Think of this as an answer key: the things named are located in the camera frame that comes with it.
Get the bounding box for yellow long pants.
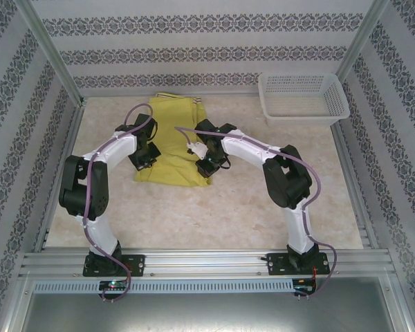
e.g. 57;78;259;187
133;91;212;188

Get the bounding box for white plastic mesh basket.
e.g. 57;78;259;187
257;72;351;127

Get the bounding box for small circuit board green light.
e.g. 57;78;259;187
99;279;129;291

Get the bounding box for grey metal panel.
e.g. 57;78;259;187
6;293;412;332

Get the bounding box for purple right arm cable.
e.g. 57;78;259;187
174;126;338;297

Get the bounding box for aluminium rear rail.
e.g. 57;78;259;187
82;90;264;100

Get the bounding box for aluminium mounting rail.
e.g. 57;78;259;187
19;251;397;277

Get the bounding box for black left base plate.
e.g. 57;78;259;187
82;254;147;277

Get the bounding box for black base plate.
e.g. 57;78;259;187
82;254;147;277
266;252;331;277

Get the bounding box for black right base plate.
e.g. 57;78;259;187
266;252;331;277

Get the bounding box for grey slotted cable duct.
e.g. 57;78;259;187
30;279;295;295

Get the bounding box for aluminium frame post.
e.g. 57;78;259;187
334;0;398;86
17;0;88;107

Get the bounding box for small circuit board red wire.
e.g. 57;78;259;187
295;278;317;293

